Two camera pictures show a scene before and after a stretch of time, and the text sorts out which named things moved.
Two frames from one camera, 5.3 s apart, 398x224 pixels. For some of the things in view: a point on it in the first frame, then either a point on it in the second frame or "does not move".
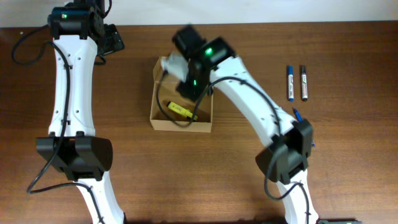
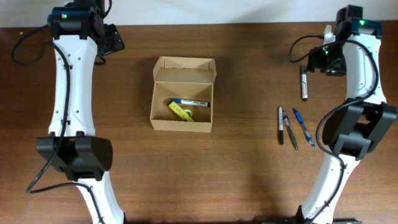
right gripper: (186, 89) to (313, 61)
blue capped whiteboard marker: (290, 83) to (201, 103)
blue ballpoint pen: (300, 118) does not move
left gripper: (114, 42) does not move
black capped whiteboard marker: (304, 81) does not move
